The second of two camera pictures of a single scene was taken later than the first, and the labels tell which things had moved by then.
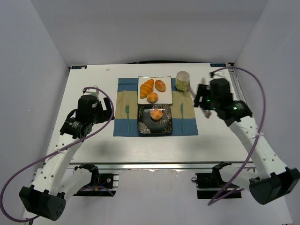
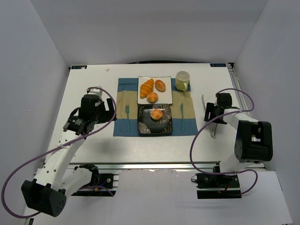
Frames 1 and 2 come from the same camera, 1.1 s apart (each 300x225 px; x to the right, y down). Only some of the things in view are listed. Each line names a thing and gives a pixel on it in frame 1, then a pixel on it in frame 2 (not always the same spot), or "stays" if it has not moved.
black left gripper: [103, 110] stays
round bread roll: [156, 114] stays
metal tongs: [207, 112] → [212, 135]
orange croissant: [146, 88] stays
